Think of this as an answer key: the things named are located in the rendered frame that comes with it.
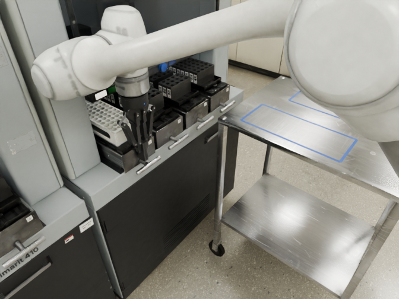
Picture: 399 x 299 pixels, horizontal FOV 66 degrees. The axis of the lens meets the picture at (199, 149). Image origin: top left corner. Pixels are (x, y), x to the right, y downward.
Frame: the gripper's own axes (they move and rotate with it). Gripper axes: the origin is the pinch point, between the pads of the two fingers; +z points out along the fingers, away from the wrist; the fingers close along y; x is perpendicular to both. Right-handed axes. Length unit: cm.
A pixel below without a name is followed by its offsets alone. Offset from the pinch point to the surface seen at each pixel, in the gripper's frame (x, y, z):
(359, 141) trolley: 52, -43, -2
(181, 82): -9.9, -30.9, -7.9
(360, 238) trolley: 65, -57, 52
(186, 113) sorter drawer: -2.4, -24.0, -0.7
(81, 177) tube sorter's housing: -11.2, 16.1, 6.3
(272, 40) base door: -68, -229, 41
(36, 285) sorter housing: -2.4, 41.5, 23.2
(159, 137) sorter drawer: -2.4, -9.8, 2.0
